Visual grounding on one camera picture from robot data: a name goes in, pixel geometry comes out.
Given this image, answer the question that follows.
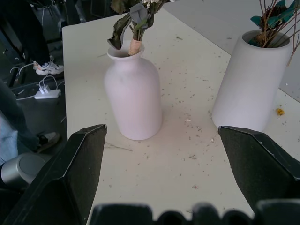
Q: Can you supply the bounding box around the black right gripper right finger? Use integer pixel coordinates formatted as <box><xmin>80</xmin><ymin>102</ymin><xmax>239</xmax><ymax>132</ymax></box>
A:
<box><xmin>217</xmin><ymin>125</ymin><xmax>300</xmax><ymax>218</ymax></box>

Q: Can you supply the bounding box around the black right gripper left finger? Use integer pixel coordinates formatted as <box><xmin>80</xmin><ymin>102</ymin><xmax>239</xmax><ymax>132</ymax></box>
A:
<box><xmin>1</xmin><ymin>124</ymin><xmax>108</xmax><ymax>225</ymax></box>

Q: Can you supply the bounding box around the bouquet with teal leaves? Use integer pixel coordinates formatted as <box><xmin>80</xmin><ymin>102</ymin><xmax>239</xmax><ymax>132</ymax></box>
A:
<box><xmin>248</xmin><ymin>0</ymin><xmax>300</xmax><ymax>67</ymax></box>

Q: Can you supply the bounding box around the bouquet with white flowers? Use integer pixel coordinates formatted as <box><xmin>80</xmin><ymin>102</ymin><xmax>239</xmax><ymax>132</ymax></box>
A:
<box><xmin>107</xmin><ymin>0</ymin><xmax>176</xmax><ymax>56</ymax></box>

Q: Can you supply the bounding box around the silver robot body joint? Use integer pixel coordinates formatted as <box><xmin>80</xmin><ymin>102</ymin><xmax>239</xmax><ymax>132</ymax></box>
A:
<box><xmin>0</xmin><ymin>153</ymin><xmax>46</xmax><ymax>188</ymax></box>

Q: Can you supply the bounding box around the person in blue jeans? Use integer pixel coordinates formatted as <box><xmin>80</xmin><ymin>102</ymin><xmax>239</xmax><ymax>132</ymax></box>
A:
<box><xmin>0</xmin><ymin>79</ymin><xmax>62</xmax><ymax>166</ymax></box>

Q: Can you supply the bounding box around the white power strip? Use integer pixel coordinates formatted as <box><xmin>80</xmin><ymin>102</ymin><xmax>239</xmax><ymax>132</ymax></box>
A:
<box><xmin>34</xmin><ymin>85</ymin><xmax>62</xmax><ymax>100</ymax></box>

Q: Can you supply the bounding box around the white cylindrical vase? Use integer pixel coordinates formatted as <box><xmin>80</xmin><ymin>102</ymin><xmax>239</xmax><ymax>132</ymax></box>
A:
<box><xmin>211</xmin><ymin>30</ymin><xmax>293</xmax><ymax>133</ymax></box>

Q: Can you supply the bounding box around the white narrow-necked vase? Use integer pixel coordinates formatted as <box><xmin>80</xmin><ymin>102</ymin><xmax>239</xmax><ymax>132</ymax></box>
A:
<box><xmin>103</xmin><ymin>40</ymin><xmax>163</xmax><ymax>141</ymax></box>

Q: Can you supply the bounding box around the person in white sneakers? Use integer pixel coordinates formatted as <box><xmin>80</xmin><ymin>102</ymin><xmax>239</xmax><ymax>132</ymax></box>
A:
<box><xmin>0</xmin><ymin>0</ymin><xmax>65</xmax><ymax>76</ymax></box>

